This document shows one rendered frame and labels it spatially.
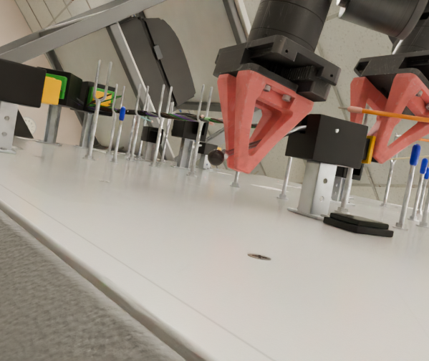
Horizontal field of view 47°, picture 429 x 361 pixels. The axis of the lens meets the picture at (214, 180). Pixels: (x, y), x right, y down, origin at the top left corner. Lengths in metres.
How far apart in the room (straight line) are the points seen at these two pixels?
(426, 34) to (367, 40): 2.72
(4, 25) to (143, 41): 6.79
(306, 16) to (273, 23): 0.03
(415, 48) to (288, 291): 0.38
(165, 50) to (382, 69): 1.07
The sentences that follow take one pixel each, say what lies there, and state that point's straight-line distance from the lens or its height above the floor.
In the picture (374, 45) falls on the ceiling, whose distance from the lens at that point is 3.23.
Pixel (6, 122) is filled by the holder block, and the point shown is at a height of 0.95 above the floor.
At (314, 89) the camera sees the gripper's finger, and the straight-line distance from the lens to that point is 0.40.
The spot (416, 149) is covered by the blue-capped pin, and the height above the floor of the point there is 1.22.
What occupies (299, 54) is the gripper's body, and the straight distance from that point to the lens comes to 0.38.
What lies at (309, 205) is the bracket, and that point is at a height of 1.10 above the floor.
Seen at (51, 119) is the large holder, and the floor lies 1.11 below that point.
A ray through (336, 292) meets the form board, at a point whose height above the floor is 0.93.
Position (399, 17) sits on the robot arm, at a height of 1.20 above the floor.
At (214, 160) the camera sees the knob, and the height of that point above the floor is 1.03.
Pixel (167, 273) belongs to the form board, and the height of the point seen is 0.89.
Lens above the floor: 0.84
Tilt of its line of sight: 27 degrees up
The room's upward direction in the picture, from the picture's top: 56 degrees clockwise
